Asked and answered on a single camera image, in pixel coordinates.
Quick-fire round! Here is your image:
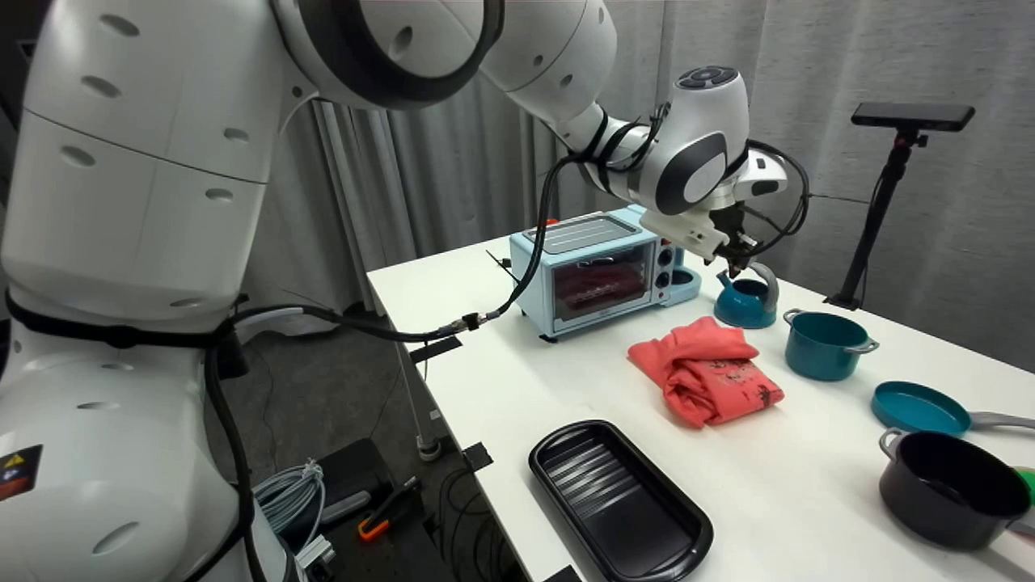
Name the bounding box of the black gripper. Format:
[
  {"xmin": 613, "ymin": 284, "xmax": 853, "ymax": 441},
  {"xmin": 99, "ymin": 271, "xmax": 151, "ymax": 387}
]
[{"xmin": 707, "ymin": 200, "xmax": 772, "ymax": 284}]

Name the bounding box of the red cloth towel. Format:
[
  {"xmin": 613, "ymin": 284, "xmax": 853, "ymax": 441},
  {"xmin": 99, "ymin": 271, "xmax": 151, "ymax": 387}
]
[{"xmin": 627, "ymin": 315, "xmax": 790, "ymax": 435}]

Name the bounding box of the teal toy pot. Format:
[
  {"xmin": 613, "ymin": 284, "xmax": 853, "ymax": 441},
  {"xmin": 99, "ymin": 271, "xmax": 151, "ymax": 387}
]
[{"xmin": 781, "ymin": 309, "xmax": 881, "ymax": 385}]

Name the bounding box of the black tripod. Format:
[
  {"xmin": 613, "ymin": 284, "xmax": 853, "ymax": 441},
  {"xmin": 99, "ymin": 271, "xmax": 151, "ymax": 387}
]
[{"xmin": 822, "ymin": 125, "xmax": 932, "ymax": 315}]

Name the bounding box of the light blue toaster oven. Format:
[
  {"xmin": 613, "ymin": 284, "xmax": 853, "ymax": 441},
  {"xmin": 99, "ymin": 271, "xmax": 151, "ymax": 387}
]
[{"xmin": 509, "ymin": 204, "xmax": 705, "ymax": 344}]

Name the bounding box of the teal toy frying pan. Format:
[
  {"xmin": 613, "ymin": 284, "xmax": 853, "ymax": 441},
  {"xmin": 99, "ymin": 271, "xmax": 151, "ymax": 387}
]
[{"xmin": 870, "ymin": 378, "xmax": 1035, "ymax": 441}]

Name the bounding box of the black ridged grill tray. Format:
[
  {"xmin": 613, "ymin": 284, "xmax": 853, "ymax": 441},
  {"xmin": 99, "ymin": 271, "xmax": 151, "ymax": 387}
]
[{"xmin": 527, "ymin": 418, "xmax": 719, "ymax": 582}]

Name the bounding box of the black cooking pot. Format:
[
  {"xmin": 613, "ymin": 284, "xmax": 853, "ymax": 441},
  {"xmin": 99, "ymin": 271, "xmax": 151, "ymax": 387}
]
[{"xmin": 878, "ymin": 427, "xmax": 1035, "ymax": 555}]

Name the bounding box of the long black tape strip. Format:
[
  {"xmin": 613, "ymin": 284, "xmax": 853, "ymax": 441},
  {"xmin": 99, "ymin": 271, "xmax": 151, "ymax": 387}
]
[{"xmin": 406, "ymin": 333, "xmax": 469, "ymax": 367}]

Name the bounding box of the small black tape square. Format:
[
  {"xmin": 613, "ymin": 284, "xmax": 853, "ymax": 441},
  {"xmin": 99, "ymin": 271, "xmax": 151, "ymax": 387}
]
[{"xmin": 458, "ymin": 441, "xmax": 499, "ymax": 471}]

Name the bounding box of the grey table leg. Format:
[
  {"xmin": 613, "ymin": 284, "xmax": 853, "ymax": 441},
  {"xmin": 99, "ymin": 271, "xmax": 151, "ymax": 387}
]
[{"xmin": 399, "ymin": 352, "xmax": 445, "ymax": 465}]

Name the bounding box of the black floor box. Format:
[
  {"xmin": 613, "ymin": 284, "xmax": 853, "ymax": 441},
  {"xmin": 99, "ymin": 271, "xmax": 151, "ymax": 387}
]
[{"xmin": 321, "ymin": 435, "xmax": 382, "ymax": 527}]

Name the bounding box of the black stereo camera bar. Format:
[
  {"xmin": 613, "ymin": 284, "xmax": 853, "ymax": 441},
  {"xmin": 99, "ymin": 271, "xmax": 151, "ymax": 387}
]
[{"xmin": 847, "ymin": 101, "xmax": 979, "ymax": 137}]

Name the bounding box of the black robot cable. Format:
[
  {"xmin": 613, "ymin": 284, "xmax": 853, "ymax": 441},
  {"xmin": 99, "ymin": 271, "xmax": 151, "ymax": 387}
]
[{"xmin": 203, "ymin": 101, "xmax": 814, "ymax": 356}]

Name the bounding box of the orange handled tool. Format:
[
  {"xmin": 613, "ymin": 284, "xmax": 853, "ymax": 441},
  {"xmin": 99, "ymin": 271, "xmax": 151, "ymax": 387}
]
[{"xmin": 357, "ymin": 471, "xmax": 424, "ymax": 542}]

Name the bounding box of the grey blue cable coil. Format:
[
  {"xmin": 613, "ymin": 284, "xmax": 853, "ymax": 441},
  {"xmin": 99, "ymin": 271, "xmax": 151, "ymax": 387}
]
[{"xmin": 252, "ymin": 459, "xmax": 333, "ymax": 577}]

